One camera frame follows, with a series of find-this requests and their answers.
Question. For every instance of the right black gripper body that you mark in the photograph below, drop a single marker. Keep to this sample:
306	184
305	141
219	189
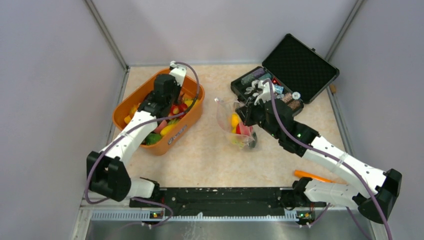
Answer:
256	114

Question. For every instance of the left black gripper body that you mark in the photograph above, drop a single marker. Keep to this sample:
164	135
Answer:
174	96

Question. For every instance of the toy cherry tomato cluster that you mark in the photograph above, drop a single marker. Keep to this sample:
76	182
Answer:
177	109

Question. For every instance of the yellow toy banana bunch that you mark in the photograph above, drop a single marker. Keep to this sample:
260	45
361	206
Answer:
235	124

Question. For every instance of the red toy pepper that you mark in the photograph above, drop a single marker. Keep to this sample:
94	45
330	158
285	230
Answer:
241	129

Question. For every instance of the clear zip top bag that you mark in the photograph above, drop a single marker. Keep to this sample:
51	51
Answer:
223	115

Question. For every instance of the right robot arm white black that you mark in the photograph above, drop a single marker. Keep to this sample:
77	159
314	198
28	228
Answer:
371	190

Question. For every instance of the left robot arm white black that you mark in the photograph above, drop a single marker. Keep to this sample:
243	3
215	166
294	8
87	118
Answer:
107	170

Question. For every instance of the orange plastic basket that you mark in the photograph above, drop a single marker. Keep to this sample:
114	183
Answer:
189	88

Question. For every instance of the toy peach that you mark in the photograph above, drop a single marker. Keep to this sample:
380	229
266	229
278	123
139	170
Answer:
161	126

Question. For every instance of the black poker chip case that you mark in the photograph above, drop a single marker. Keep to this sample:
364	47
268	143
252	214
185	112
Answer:
293	66

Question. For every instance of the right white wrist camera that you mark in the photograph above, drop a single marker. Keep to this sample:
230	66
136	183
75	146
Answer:
260	92

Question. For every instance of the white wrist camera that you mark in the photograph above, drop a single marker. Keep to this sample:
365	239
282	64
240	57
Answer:
260	92
179	71

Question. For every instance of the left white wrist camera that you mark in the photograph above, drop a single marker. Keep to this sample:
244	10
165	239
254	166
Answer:
179	71

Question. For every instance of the orange handled tool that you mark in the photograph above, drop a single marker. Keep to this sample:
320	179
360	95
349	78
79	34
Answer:
302	174

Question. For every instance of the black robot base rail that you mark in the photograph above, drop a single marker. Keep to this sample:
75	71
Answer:
232	201

